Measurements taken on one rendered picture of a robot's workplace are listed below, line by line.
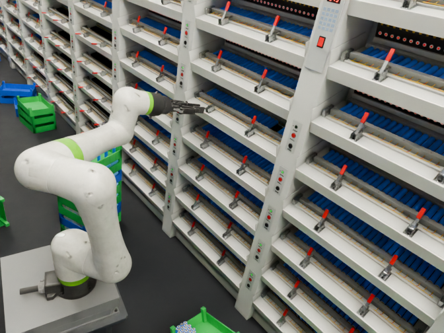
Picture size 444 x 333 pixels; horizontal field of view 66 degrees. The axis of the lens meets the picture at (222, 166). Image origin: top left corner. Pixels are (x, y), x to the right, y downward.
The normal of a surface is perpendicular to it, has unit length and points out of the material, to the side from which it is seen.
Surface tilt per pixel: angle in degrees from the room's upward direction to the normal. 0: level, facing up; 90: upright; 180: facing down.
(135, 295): 0
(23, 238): 0
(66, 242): 12
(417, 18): 108
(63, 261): 90
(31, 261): 2
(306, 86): 90
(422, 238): 18
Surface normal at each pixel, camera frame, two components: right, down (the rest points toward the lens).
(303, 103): -0.74, 0.23
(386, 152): -0.07, -0.74
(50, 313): 0.14, -0.84
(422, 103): -0.76, 0.48
